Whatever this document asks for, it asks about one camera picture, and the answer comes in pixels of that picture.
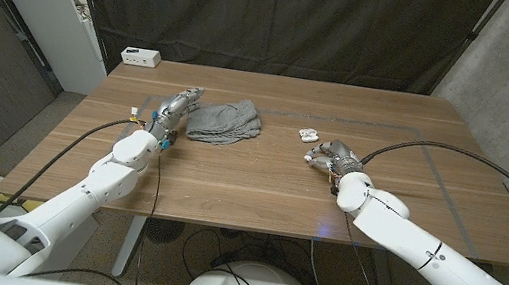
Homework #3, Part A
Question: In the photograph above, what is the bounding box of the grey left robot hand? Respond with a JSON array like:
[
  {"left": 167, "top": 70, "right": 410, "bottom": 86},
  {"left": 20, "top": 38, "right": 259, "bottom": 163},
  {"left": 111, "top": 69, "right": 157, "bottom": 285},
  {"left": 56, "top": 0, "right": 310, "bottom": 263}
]
[{"left": 147, "top": 79, "right": 206, "bottom": 148}]

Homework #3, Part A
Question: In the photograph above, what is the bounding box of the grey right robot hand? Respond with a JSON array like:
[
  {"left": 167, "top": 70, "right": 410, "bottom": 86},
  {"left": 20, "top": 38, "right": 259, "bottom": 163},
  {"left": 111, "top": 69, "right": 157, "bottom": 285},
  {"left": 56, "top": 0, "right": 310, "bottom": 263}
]
[{"left": 300, "top": 135, "right": 369, "bottom": 186}]

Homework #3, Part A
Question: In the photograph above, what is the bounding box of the white airpods case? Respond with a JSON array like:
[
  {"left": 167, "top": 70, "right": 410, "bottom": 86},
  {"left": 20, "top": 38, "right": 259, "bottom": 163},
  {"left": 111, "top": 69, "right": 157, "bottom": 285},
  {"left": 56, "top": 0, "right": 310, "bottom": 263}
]
[{"left": 296, "top": 126, "right": 321, "bottom": 146}]

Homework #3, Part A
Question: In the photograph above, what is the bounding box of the grey folded cloth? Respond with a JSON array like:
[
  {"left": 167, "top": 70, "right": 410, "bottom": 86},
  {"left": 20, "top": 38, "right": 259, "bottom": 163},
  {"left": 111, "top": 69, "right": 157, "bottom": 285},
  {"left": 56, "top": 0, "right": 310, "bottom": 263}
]
[{"left": 182, "top": 90, "right": 267, "bottom": 152}]

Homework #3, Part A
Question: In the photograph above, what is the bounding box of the white power strip box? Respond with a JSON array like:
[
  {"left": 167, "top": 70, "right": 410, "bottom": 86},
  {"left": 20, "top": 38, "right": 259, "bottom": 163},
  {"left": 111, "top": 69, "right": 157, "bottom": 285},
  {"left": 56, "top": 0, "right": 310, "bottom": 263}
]
[{"left": 119, "top": 45, "right": 164, "bottom": 71}]

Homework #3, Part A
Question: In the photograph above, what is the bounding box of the black round floor fan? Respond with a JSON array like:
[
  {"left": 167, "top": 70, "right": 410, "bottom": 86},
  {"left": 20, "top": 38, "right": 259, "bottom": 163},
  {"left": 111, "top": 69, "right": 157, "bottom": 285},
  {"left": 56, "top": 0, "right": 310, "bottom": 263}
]
[{"left": 142, "top": 216, "right": 187, "bottom": 248}]

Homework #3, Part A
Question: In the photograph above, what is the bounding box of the black backdrop curtain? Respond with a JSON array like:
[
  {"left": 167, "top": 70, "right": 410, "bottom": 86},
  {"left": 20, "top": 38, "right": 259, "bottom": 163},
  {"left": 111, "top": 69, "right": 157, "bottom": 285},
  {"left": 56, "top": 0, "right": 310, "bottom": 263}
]
[{"left": 56, "top": 0, "right": 498, "bottom": 130}]

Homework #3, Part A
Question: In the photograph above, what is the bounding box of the yellow black tool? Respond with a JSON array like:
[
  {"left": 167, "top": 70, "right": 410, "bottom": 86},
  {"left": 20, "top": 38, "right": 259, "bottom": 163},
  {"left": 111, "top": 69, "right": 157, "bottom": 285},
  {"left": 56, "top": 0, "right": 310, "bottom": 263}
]
[{"left": 0, "top": 192, "right": 45, "bottom": 214}]

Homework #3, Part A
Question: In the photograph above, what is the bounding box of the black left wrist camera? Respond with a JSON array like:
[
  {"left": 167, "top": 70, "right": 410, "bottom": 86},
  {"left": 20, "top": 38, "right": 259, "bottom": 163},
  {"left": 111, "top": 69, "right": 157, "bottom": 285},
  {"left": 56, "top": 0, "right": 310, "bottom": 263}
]
[{"left": 159, "top": 128, "right": 180, "bottom": 153}]

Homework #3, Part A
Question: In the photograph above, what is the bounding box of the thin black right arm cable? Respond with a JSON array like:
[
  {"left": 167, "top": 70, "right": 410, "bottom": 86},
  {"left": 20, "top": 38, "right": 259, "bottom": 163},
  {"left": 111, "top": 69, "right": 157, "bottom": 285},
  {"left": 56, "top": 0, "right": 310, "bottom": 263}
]
[{"left": 316, "top": 183, "right": 442, "bottom": 285}]

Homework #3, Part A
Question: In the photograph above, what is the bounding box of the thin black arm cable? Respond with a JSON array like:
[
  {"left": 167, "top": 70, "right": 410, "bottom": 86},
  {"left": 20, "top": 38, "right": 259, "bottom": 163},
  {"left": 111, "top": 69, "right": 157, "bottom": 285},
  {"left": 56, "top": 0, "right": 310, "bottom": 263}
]
[
  {"left": 18, "top": 129, "right": 169, "bottom": 285},
  {"left": 316, "top": 183, "right": 442, "bottom": 285}
]

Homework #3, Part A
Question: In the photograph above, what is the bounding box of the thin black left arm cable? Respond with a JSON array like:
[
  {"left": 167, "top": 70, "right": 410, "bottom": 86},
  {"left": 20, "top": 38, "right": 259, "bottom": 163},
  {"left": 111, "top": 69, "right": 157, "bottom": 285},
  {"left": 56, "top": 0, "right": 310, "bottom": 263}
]
[{"left": 18, "top": 129, "right": 169, "bottom": 285}]

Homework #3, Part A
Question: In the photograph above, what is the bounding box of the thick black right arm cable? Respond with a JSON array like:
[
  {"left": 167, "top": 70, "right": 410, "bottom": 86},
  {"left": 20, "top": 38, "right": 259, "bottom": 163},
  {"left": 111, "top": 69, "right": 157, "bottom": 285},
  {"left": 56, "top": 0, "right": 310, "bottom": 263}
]
[{"left": 355, "top": 131, "right": 509, "bottom": 223}]

